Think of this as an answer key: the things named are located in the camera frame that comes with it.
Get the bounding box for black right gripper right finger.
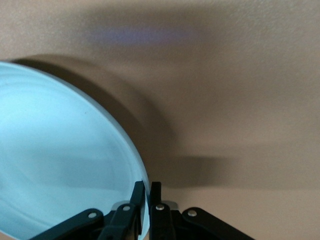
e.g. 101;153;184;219
149;181;257;240

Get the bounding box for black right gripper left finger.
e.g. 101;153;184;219
28;180;147;240

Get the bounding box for blue plate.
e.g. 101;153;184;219
0;61;151;238

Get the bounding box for brown table cloth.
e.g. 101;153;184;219
0;0;320;240

